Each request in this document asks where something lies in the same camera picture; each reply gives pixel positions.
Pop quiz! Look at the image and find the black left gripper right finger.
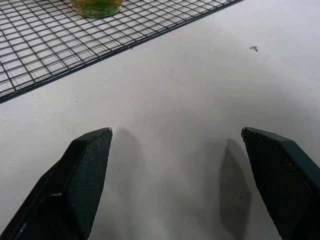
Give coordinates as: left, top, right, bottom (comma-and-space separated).
241, 126, 320, 240

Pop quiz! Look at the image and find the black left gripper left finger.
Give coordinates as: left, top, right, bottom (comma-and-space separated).
0, 127, 113, 240

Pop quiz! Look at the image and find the black wire grid rack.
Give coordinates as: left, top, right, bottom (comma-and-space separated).
0, 0, 246, 104

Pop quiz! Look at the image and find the green yellow glass jar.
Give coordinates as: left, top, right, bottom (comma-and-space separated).
70, 0, 124, 19

